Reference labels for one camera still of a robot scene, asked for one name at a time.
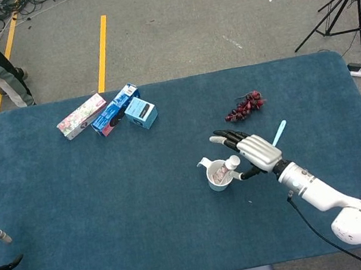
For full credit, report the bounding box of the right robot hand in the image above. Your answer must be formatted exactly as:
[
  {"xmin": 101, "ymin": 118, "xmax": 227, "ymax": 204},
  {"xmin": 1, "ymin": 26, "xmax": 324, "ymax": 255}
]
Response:
[{"xmin": 208, "ymin": 120, "xmax": 285, "ymax": 185}]

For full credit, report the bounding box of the white toothpaste tube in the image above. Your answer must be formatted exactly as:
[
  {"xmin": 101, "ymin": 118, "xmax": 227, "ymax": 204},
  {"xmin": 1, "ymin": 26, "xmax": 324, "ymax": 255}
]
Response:
[{"xmin": 209, "ymin": 154, "xmax": 244, "ymax": 186}]

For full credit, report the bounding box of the light blue toothbrush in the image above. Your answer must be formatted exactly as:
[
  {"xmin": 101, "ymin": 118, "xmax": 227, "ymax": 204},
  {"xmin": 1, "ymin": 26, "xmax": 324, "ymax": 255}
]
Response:
[{"xmin": 267, "ymin": 120, "xmax": 291, "ymax": 148}]

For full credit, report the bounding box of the blue toothpaste box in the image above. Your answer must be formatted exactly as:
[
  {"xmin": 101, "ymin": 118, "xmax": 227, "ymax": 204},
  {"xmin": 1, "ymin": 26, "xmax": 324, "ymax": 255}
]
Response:
[{"xmin": 84, "ymin": 81, "xmax": 148, "ymax": 140}]

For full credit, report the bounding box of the floral pink white box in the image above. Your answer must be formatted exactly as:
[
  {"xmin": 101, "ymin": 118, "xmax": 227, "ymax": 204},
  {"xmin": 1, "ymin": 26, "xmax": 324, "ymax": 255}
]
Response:
[{"xmin": 52, "ymin": 92, "xmax": 113, "ymax": 143}]

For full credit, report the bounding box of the red grape bunch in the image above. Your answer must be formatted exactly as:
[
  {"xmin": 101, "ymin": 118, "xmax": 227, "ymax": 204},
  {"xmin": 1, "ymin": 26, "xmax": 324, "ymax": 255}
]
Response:
[{"xmin": 220, "ymin": 88, "xmax": 270, "ymax": 126}]

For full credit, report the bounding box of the light blue cube box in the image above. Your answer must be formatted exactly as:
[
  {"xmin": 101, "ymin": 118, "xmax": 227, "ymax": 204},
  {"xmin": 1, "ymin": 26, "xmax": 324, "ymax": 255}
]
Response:
[{"xmin": 122, "ymin": 93, "xmax": 161, "ymax": 133}]

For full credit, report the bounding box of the blue table mat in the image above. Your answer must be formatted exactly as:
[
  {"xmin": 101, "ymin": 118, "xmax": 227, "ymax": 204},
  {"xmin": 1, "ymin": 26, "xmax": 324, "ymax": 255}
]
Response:
[{"xmin": 0, "ymin": 44, "xmax": 361, "ymax": 270}]

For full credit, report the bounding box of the short yellow floor tape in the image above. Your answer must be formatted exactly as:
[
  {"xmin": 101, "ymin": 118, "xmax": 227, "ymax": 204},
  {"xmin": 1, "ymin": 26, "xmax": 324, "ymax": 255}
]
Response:
[{"xmin": 85, "ymin": 14, "xmax": 120, "ymax": 94}]

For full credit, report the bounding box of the white cup with handle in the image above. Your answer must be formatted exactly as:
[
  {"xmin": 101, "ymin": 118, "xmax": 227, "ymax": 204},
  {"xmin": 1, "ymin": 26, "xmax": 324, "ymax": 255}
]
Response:
[{"xmin": 195, "ymin": 153, "xmax": 238, "ymax": 195}]

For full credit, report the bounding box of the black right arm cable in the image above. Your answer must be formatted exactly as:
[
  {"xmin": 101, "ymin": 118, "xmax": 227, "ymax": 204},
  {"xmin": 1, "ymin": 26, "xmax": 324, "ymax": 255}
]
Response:
[{"xmin": 285, "ymin": 179, "xmax": 361, "ymax": 270}]

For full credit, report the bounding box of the tangled cable bundle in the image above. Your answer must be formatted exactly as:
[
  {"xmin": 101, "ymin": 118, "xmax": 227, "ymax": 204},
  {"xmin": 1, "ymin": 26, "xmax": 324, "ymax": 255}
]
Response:
[{"xmin": 0, "ymin": 0, "xmax": 121, "ymax": 44}]

